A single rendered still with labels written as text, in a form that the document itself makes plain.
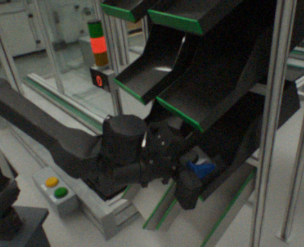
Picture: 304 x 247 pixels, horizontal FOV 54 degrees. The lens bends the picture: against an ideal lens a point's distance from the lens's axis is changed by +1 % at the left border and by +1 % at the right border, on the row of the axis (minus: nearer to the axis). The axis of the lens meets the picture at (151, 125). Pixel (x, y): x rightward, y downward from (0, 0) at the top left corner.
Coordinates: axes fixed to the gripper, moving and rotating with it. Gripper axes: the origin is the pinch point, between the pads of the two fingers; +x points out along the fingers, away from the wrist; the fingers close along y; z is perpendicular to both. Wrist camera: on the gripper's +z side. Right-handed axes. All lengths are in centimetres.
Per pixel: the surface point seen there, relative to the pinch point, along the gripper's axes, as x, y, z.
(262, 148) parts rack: 11.2, -4.7, 5.1
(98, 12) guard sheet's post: -4, 66, 13
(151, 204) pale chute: 0.9, 13.1, -24.9
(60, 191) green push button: -20, 36, -37
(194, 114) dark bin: -2.2, 0.6, 10.1
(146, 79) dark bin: -4.6, 17.6, 9.6
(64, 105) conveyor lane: -9, 104, -42
